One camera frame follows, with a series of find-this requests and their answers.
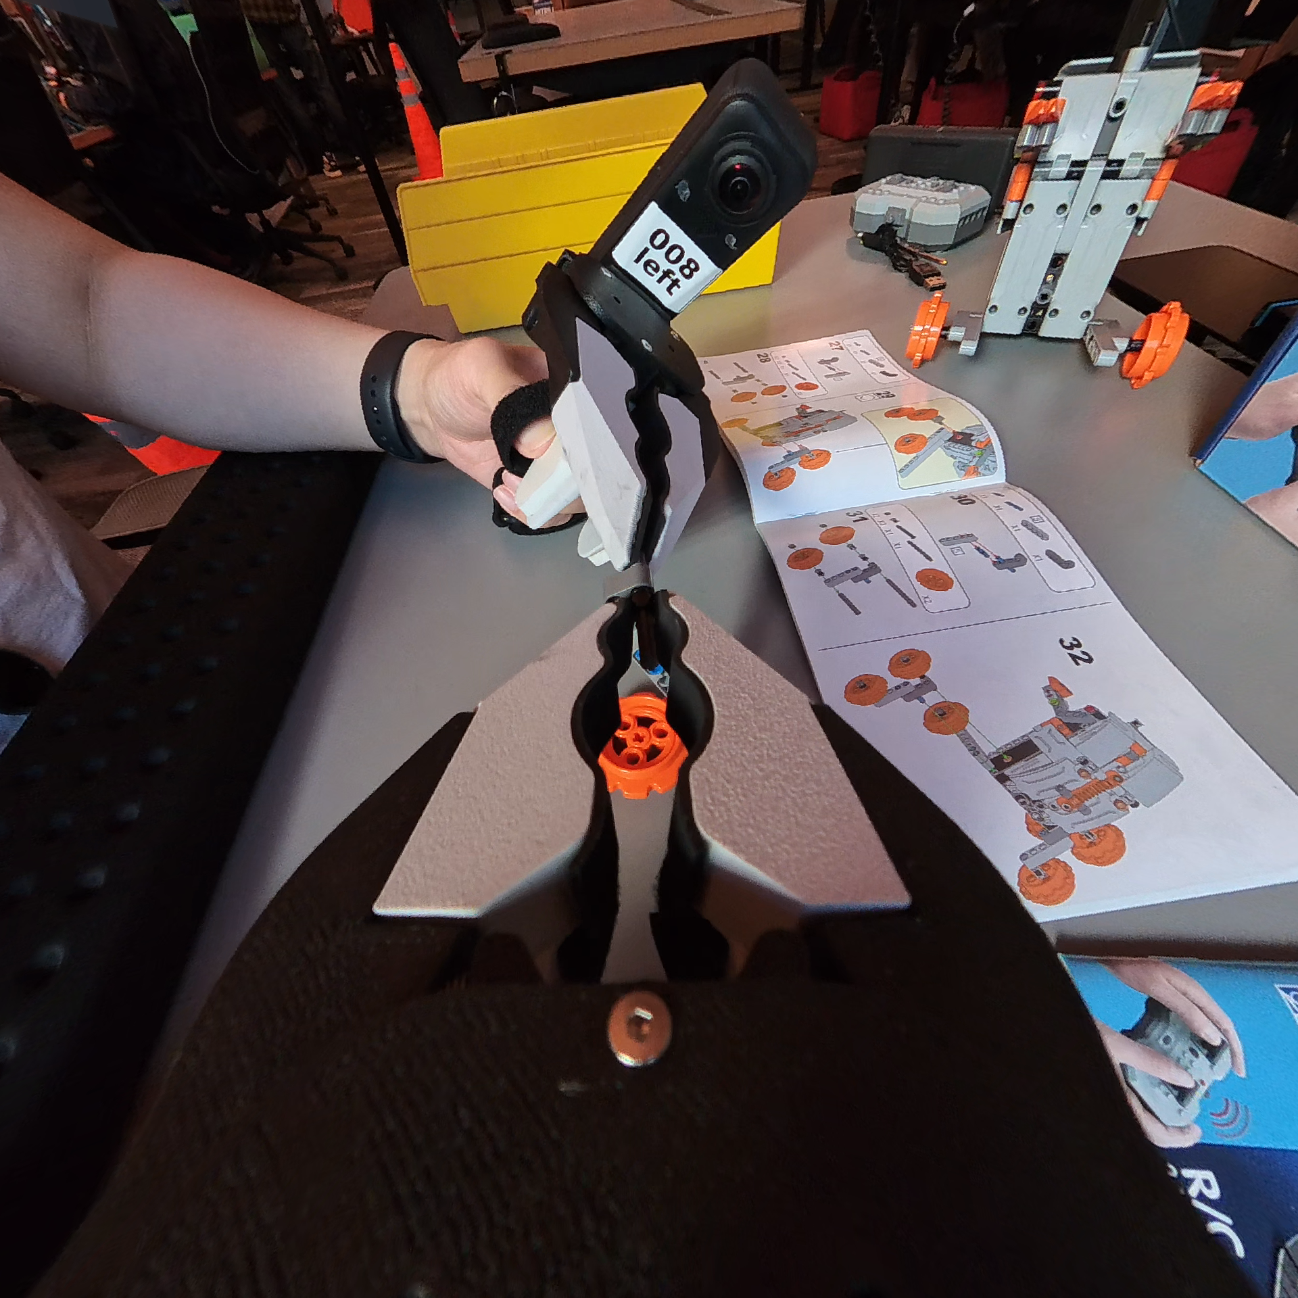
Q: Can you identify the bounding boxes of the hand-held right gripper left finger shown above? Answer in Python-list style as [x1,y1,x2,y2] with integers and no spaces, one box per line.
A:
[372,595,631,974]

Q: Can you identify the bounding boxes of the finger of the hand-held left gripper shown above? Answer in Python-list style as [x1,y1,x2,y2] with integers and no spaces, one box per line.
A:
[561,331,655,572]
[640,371,715,578]

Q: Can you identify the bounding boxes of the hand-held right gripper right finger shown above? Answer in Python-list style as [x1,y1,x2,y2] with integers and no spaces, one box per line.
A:
[650,595,910,974]

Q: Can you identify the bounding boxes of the orange toy wheel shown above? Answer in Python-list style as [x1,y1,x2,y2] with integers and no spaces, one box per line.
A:
[599,690,682,797]

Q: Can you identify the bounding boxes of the yellow plastic parts bin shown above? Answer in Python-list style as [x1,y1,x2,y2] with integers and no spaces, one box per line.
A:
[396,81,783,335]

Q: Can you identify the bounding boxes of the grey beam with blue pin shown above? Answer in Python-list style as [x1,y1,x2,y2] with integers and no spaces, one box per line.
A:
[620,589,676,701]

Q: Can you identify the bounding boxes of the instruction booklet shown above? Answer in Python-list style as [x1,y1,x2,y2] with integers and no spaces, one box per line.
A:
[702,331,1298,924]

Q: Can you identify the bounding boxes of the person's left forearm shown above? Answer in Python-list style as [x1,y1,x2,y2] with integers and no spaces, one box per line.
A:
[0,173,377,457]

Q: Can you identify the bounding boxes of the grey desk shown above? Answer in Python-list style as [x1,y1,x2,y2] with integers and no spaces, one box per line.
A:
[153,193,1298,1298]

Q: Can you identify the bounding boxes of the wooden desk with black legs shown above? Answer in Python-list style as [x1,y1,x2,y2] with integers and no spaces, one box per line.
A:
[457,0,803,83]

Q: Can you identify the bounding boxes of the person's left hand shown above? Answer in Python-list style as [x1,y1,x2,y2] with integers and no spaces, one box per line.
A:
[401,331,554,529]

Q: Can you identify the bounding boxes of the red bag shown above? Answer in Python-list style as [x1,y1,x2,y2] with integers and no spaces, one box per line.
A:
[1178,111,1259,198]
[823,65,888,139]

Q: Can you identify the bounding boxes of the grey battery box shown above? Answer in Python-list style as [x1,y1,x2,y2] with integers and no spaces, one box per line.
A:
[853,173,996,249]

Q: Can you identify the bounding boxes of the black box device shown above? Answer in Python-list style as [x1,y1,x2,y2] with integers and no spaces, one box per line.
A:
[869,127,1020,193]

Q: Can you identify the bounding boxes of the black wristband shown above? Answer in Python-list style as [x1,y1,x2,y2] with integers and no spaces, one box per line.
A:
[360,331,443,464]

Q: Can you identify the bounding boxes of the orange traffic cone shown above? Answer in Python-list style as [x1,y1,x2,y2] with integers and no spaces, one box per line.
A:
[390,40,443,179]
[82,417,221,477]

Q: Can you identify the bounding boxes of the partly built toy robot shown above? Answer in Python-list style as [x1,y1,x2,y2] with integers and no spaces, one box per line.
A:
[907,45,1243,386]

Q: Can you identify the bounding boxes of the black office chair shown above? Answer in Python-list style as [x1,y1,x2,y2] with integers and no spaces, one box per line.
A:
[112,0,357,285]

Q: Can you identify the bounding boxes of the person's white shirt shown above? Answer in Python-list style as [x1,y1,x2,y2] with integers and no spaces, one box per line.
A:
[0,442,140,681]

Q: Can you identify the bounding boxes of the blue cover booklet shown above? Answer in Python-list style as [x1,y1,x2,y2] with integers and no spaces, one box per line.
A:
[1055,953,1298,1298]

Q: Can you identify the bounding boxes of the black cable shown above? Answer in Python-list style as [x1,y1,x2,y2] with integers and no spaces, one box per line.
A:
[863,223,949,285]

